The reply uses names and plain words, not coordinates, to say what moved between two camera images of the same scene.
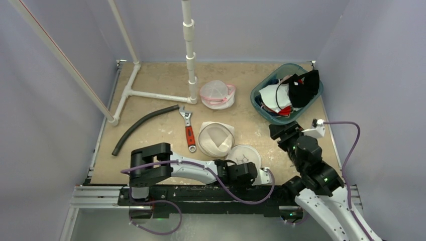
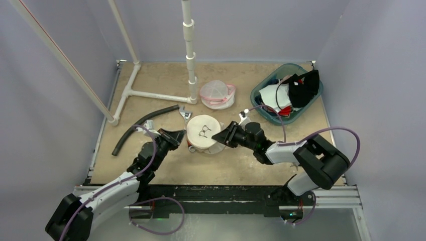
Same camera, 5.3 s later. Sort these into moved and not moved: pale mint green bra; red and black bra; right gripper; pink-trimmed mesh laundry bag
Moved: right gripper
Not moved: red and black bra; pale mint green bra; pink-trimmed mesh laundry bag
